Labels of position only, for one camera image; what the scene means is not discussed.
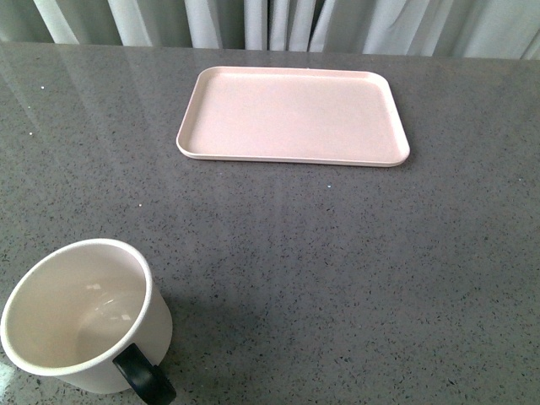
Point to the white smiley mug black handle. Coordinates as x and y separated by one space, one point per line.
89 314

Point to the pink rectangular plastic tray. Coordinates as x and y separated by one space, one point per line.
293 115

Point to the white pleated curtain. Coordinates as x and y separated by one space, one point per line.
491 29

